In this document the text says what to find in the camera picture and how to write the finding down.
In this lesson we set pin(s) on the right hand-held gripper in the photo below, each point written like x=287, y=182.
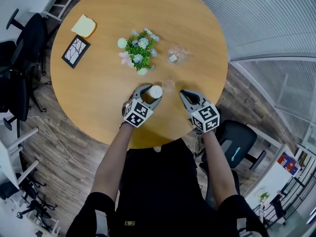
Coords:
x=206, y=117

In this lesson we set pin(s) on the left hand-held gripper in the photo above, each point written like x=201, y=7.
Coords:
x=137, y=112

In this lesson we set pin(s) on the small white-lidded jar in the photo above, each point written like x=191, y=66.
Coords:
x=156, y=90

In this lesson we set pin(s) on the person's right forearm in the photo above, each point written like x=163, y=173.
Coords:
x=218, y=167

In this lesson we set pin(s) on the person's left forearm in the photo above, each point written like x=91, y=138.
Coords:
x=113, y=162

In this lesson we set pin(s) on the potted artificial flowers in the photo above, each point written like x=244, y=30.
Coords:
x=138, y=52

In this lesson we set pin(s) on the clear glass cup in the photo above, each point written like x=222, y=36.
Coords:
x=176, y=55

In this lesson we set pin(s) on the black office chair teal tag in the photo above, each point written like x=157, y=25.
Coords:
x=237, y=137

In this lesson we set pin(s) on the yellow toast slice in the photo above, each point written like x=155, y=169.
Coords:
x=84, y=26

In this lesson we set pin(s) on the person's black clothing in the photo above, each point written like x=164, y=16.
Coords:
x=160, y=194

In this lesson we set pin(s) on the long white desk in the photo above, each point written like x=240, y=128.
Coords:
x=274, y=179

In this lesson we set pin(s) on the red and blue box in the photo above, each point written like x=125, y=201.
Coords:
x=287, y=164

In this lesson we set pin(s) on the small potted plant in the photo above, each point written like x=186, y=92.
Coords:
x=264, y=197

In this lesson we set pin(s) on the group of black chairs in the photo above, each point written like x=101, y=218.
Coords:
x=37, y=206

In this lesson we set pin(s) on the white desk with crossbars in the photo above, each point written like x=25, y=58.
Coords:
x=5, y=162

